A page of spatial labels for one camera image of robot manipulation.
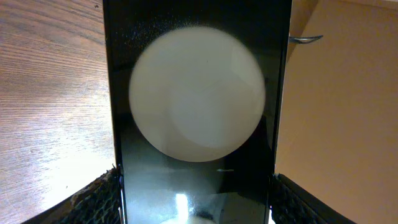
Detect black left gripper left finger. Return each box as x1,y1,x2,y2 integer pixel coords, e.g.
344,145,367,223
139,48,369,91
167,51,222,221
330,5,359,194
25,167,121,224

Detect black Galaxy flip phone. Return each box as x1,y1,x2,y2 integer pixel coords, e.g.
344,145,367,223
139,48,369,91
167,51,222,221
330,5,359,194
104,0,292,223

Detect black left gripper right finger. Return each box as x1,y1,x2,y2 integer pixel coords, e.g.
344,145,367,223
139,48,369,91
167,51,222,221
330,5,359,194
269,174,354,224

